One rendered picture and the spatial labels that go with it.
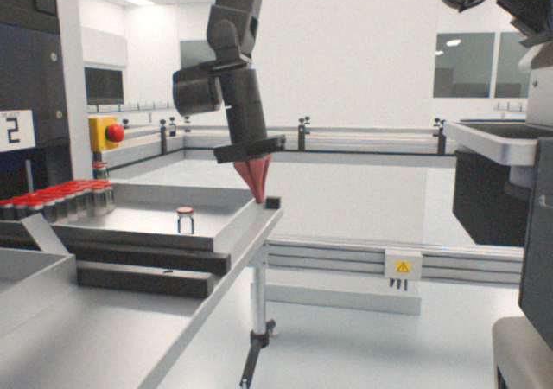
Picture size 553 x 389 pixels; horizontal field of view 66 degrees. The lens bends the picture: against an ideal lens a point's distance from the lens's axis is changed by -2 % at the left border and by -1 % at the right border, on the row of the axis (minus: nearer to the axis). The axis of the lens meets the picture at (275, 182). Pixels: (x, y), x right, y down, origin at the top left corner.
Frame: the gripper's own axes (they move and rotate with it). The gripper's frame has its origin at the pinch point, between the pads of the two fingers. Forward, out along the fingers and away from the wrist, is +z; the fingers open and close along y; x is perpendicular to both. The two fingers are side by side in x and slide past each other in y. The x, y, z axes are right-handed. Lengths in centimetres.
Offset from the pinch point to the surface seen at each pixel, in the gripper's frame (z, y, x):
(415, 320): 98, -28, -137
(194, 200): 0.2, 13.6, -6.0
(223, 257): 1.6, -0.9, 21.6
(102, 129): -15.3, 35.4, -16.0
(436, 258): 46, -35, -84
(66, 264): -1.8, 12.3, 29.2
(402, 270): 47, -23, -79
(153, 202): -0.4, 21.6, -5.8
